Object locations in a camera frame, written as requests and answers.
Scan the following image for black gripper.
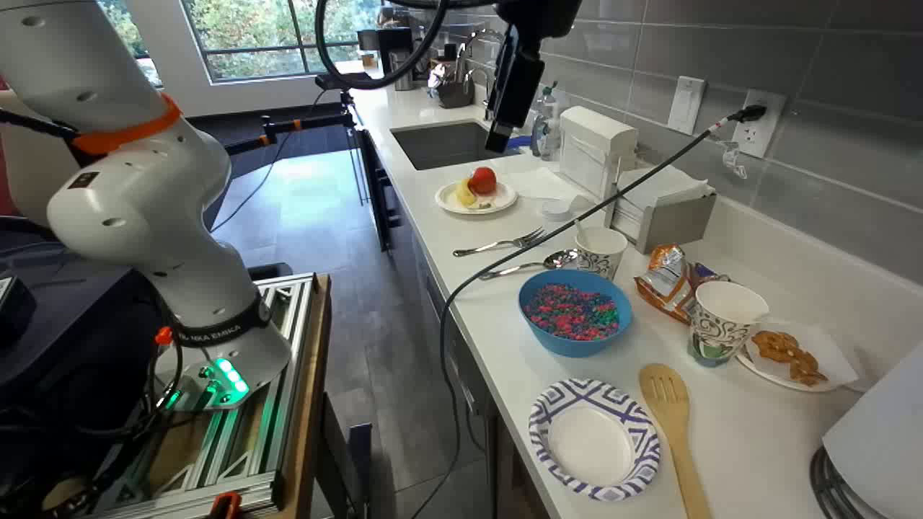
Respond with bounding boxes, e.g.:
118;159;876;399
483;0;585;156

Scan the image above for metal spoon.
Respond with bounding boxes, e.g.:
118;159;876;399
483;245;585;283

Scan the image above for blue bowl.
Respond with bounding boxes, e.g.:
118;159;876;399
517;264;637;359

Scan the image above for clear bottle green cap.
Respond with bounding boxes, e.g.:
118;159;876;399
530;81;563;160

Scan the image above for red apple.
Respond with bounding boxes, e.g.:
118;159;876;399
465;163;503;199

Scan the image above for kitchen sink basin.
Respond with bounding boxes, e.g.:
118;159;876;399
390;118;507;173

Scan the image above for folded paper towel dispenser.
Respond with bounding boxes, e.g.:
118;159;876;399
556;104;643;199

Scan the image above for white fruit plate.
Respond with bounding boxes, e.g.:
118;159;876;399
433;175;519;219

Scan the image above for yellow banana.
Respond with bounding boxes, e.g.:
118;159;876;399
449;177;497;212

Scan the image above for white plastic lid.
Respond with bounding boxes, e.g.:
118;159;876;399
537;195;579;222

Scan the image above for metal fork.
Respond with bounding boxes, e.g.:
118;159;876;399
449;224;547;260

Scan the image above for black coffee machine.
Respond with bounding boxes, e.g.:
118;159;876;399
356;22;419;81

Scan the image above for metal napkin holder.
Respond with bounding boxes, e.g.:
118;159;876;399
612;163;720;257

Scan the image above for colourful small pebbles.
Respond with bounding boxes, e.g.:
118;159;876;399
524;278;624;345

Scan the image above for orange snack packet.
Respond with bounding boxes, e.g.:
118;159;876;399
633;241;733;326

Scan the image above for window with green view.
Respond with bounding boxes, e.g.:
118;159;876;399
96;0;387;85

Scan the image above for wooden slotted spatula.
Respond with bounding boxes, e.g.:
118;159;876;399
637;359;715;519

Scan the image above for blue patterned paper plate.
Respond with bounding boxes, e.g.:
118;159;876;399
524;375;666;503

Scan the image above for wooden cart board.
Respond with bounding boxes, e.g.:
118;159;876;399
276;274;335;519

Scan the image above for plate with cookies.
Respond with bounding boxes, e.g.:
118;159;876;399
749;327;830;388

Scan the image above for white plate with pretzels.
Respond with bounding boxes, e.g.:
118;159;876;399
733;316;847;394

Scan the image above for white light switch plate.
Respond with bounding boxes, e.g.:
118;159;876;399
666;72;706;139

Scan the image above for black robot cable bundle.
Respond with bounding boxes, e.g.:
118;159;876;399
315;0;449;91

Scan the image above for black rail orange clamps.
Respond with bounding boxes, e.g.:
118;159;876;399
184;97;358;156

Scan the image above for black power cable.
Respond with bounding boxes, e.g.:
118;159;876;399
410;101;774;519

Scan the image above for white wall outlet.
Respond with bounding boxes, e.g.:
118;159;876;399
733;85;788;160

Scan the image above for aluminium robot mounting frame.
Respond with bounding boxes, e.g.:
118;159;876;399
89;271;320;519

